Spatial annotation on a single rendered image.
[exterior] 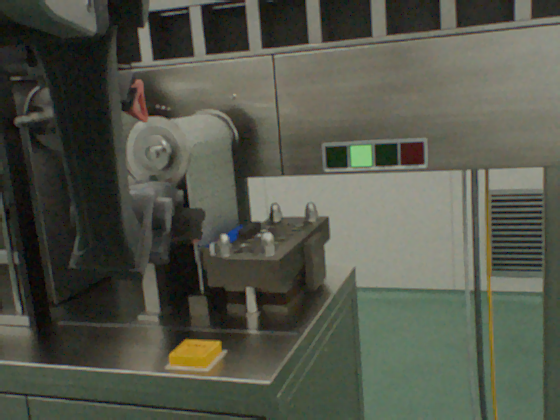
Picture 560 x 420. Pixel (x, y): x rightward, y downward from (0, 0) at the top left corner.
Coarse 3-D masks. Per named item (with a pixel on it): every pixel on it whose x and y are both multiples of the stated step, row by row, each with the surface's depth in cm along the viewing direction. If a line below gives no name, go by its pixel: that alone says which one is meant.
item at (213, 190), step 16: (192, 176) 132; (208, 176) 139; (224, 176) 147; (192, 192) 132; (208, 192) 139; (224, 192) 147; (208, 208) 139; (224, 208) 147; (208, 224) 139; (224, 224) 147; (208, 240) 139
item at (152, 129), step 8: (144, 128) 130; (152, 128) 130; (160, 128) 129; (136, 136) 131; (144, 136) 131; (168, 136) 129; (136, 144) 132; (176, 144) 129; (136, 152) 132; (176, 152) 129; (136, 160) 133; (176, 160) 129; (144, 168) 132; (168, 168) 130; (176, 168) 130; (160, 176) 132; (168, 176) 131
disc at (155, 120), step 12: (156, 120) 129; (168, 120) 128; (132, 132) 132; (180, 132) 128; (132, 144) 132; (180, 144) 129; (132, 156) 133; (132, 168) 133; (180, 168) 130; (156, 180) 132; (168, 180) 131
